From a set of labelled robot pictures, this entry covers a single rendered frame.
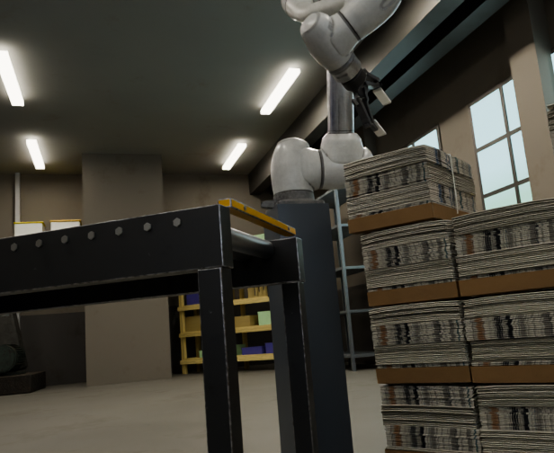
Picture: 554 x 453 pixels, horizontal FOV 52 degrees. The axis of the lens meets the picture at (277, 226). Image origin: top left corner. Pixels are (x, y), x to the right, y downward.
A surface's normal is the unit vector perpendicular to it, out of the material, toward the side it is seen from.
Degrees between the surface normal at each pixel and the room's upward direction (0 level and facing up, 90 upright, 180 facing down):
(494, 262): 90
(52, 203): 90
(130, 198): 90
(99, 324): 90
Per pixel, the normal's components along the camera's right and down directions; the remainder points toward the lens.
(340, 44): 0.27, 0.57
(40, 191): 0.29, -0.19
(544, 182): -0.96, 0.03
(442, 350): -0.63, -0.09
